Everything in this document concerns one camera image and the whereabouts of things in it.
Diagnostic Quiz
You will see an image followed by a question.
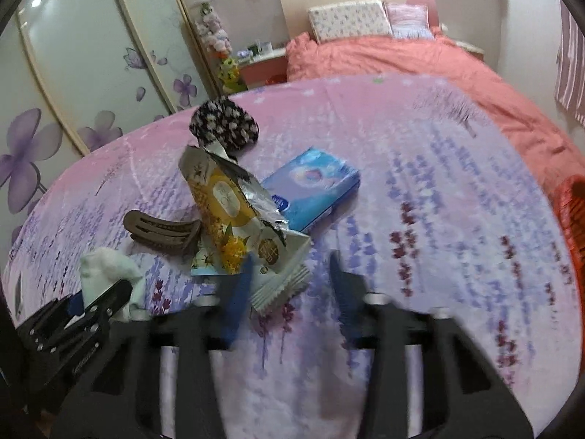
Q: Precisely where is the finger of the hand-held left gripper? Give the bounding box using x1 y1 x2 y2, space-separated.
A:
43 296 85 321
80 278 134 318

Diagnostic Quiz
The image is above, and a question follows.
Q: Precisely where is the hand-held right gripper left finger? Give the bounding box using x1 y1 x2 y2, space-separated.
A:
50 256 257 439

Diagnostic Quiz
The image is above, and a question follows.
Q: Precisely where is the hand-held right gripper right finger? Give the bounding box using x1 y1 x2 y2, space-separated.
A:
329 251 535 439

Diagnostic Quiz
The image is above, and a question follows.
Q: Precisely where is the white cloth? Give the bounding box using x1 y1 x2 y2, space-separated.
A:
80 247 147 323

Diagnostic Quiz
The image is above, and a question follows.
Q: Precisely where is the yellow snack wrapper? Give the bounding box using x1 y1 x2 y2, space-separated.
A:
178 144 314 316

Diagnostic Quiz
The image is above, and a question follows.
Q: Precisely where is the orange plastic basket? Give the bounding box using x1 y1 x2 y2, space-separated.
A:
551 176 585 275

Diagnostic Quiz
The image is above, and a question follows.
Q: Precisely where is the brown hair claw clip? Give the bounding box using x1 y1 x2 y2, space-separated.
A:
123 209 204 254

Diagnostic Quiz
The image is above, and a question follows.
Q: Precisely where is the blue tissue pack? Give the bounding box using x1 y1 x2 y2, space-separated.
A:
261 146 362 234

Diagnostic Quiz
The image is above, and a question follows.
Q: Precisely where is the black floral cloth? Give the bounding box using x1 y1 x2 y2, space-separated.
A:
189 96 259 154

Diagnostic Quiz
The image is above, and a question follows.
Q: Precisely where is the sliding wardrobe with purple flowers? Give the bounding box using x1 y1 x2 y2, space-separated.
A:
0 0 224 220

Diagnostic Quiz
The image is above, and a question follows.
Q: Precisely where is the green plush toy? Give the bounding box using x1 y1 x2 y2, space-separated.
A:
217 55 248 94

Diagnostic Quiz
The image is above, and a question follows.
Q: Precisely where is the pink nightstand with mugs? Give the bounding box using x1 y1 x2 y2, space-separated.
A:
238 48 288 90

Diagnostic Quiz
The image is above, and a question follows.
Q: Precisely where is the bed with salmon duvet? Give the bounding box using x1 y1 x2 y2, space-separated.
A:
286 27 585 179

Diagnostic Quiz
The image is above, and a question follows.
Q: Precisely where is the hanging plush toy column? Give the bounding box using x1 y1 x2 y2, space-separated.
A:
196 0 234 58

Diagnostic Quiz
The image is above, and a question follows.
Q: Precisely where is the white floral pillow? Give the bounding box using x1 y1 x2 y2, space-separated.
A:
307 1 394 44

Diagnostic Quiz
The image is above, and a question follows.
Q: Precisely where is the pink striped pillow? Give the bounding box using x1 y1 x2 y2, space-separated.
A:
386 2 433 40

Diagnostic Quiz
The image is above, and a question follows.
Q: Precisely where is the pink striped curtain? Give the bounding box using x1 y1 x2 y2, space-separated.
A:
554 0 585 129

